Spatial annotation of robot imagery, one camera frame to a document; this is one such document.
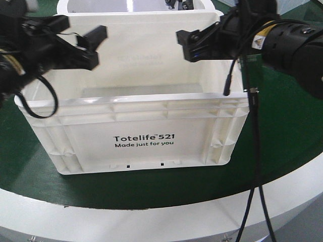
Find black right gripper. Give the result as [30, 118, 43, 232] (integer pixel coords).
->
[176, 7, 265, 62]

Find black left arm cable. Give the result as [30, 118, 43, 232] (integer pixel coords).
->
[15, 74, 59, 118]

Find black robot base parts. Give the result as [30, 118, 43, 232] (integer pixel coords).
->
[165, 0, 194, 11]

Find white curved table rim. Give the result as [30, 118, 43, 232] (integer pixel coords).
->
[1, 155, 322, 241]

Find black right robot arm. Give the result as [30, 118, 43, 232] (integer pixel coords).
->
[176, 1, 322, 99]

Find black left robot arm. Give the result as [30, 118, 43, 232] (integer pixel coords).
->
[1, 1, 107, 102]

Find white plastic tote box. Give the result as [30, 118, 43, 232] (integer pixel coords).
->
[23, 11, 249, 175]

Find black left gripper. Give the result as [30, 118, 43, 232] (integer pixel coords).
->
[21, 15, 107, 73]

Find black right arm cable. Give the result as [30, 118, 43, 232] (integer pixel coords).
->
[234, 0, 277, 242]

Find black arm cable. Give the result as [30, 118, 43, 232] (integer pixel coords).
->
[15, 74, 59, 118]
[234, 0, 277, 242]

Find white rounded tray behind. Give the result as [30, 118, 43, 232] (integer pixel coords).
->
[57, 1, 216, 15]

